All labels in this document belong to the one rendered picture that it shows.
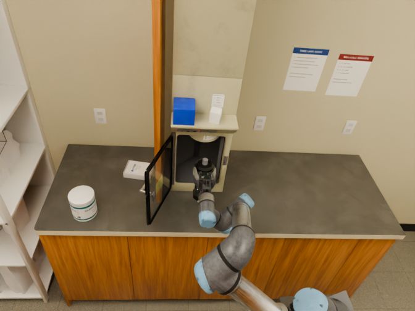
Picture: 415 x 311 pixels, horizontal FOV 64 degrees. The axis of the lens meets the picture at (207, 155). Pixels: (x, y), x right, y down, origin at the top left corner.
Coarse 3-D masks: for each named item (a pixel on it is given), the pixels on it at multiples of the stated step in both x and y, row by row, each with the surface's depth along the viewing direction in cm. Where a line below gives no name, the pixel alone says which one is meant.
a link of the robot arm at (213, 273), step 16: (208, 256) 116; (224, 256) 112; (208, 272) 113; (224, 272) 112; (240, 272) 118; (208, 288) 114; (224, 288) 115; (240, 288) 118; (256, 288) 124; (256, 304) 121; (272, 304) 125
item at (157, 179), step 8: (168, 144) 168; (168, 152) 171; (152, 160) 153; (160, 160) 162; (168, 160) 175; (152, 168) 155; (160, 168) 166; (168, 168) 179; (152, 176) 158; (160, 176) 170; (168, 176) 184; (152, 184) 161; (160, 184) 173; (168, 184) 188; (160, 192) 177; (152, 200) 168; (160, 200) 181; (152, 208) 172; (152, 216) 176
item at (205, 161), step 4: (200, 160) 173; (204, 160) 168; (208, 160) 173; (196, 164) 171; (200, 164) 170; (204, 164) 170; (208, 164) 171; (212, 164) 172; (200, 168) 169; (204, 168) 168; (208, 168) 169
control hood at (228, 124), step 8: (200, 120) 160; (208, 120) 161; (224, 120) 162; (232, 120) 162; (176, 128) 158; (184, 128) 158; (192, 128) 157; (200, 128) 157; (208, 128) 157; (216, 128) 157; (224, 128) 157; (232, 128) 158
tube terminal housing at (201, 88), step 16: (176, 80) 152; (192, 80) 153; (208, 80) 153; (224, 80) 153; (240, 80) 154; (176, 96) 158; (192, 96) 158; (208, 96) 159; (208, 112) 165; (224, 112) 165; (176, 144) 177; (224, 144) 182; (176, 176) 200; (224, 176) 195
